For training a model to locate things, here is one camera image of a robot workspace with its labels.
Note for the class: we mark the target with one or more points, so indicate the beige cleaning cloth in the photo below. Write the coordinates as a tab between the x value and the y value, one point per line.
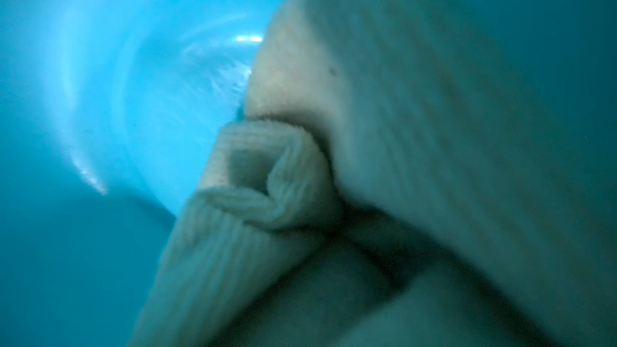
393	182

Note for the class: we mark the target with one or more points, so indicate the blue plastic bucket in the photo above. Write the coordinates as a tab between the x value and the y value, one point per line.
110	107

